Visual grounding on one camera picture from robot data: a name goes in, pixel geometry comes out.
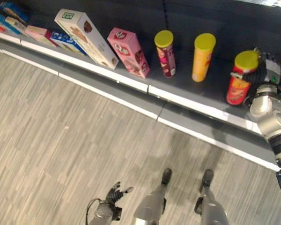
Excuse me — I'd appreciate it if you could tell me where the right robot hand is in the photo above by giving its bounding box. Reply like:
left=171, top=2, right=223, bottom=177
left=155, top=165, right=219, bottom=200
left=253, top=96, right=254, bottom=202
left=229, top=47, right=281, bottom=86

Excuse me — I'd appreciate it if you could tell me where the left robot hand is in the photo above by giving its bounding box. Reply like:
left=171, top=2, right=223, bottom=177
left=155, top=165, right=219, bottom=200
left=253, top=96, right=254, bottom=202
left=104, top=181, right=134, bottom=207

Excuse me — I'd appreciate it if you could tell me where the red chips can yellow lid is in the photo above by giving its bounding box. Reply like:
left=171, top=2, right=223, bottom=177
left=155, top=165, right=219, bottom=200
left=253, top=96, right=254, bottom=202
left=226, top=51, right=259, bottom=106

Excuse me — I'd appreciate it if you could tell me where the left silver robot leg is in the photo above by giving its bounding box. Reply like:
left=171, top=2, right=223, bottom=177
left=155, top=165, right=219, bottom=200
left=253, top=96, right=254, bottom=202
left=133, top=168, right=173, bottom=225

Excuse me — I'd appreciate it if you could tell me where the silver robot leg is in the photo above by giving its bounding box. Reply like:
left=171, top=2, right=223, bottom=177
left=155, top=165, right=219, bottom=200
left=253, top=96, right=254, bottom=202
left=193, top=169, right=230, bottom=225
left=133, top=168, right=173, bottom=225

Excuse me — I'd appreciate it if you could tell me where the right silver robot leg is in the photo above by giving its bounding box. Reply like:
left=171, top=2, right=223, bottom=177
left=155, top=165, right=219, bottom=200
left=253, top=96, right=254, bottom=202
left=193, top=169, right=230, bottom=225

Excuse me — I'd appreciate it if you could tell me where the grey lower shelf board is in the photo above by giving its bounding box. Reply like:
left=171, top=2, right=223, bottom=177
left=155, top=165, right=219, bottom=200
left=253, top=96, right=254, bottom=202
left=0, top=37, right=281, bottom=172

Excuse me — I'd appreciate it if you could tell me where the maroon chips can yellow lid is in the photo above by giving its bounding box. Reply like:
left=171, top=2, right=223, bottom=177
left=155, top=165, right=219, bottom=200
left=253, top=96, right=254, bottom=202
left=154, top=30, right=177, bottom=78

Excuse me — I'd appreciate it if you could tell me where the grey shelf with white edge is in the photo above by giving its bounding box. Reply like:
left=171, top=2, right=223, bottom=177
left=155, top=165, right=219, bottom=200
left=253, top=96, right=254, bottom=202
left=0, top=0, right=281, bottom=141

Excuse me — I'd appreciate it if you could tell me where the pink cookie box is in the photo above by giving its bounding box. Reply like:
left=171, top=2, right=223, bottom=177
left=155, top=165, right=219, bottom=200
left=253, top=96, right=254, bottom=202
left=107, top=27, right=151, bottom=79

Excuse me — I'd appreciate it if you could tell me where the tall white cookie box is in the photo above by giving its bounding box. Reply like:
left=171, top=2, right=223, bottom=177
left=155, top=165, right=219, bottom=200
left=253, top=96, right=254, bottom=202
left=54, top=8, right=120, bottom=70

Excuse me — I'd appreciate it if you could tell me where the blue cookie box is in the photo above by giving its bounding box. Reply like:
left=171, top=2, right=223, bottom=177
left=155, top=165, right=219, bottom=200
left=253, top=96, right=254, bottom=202
left=50, top=31, right=88, bottom=56

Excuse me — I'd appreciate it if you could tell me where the pink and cream snack box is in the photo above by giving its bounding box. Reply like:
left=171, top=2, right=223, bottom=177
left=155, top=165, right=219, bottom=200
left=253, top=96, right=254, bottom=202
left=24, top=25, right=59, bottom=47

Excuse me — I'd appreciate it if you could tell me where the light blue snack box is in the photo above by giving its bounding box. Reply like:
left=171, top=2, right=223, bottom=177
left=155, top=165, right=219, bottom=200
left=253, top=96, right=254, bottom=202
left=0, top=13, right=21, bottom=35

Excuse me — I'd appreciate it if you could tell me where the dark blue snack box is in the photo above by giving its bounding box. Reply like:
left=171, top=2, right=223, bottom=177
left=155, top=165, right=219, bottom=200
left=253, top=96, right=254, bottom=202
left=0, top=1, right=30, bottom=24

